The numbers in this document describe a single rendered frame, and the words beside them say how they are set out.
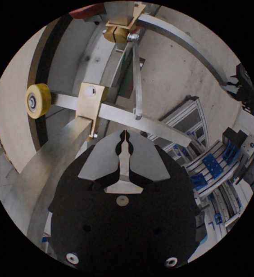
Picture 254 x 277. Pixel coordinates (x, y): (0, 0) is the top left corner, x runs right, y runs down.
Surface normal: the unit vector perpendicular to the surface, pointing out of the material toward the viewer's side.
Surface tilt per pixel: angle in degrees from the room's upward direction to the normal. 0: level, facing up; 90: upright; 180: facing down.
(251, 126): 90
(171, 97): 0
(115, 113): 0
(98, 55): 0
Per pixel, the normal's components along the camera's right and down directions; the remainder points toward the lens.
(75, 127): 0.33, -0.80
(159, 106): -0.01, 0.53
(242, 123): -0.95, -0.27
